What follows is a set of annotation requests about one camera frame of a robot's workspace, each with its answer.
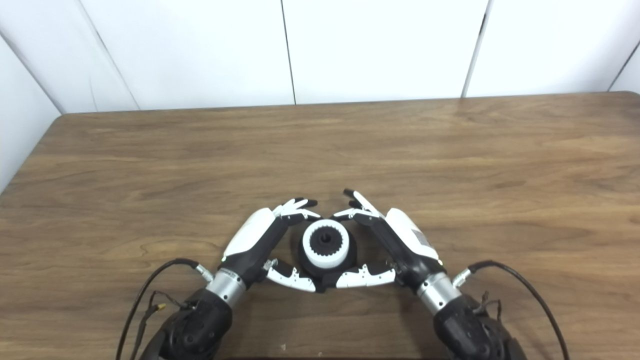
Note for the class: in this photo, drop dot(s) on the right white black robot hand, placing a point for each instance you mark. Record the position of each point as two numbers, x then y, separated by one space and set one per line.
410 245

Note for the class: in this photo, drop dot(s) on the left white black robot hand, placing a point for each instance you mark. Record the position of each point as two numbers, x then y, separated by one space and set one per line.
252 237

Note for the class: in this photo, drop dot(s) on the round black part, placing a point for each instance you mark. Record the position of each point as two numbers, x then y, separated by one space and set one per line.
325 241

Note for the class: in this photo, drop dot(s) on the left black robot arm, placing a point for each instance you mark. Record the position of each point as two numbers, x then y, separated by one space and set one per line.
200 325

